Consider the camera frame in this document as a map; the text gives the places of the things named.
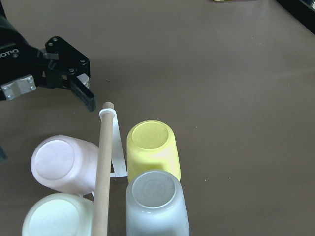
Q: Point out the yellow cup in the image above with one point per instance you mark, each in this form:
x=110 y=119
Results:
x=151 y=145

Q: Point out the pink cup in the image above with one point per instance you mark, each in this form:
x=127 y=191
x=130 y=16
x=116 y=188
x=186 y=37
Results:
x=66 y=164

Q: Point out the white cup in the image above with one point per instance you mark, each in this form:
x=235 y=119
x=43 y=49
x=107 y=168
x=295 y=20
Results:
x=59 y=215

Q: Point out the white wire cup holder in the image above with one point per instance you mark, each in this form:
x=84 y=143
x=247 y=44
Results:
x=111 y=163

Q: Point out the grey cup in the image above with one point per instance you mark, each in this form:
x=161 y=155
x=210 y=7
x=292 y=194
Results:
x=155 y=206

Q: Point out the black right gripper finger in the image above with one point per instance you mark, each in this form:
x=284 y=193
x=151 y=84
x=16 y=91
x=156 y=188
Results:
x=69 y=69

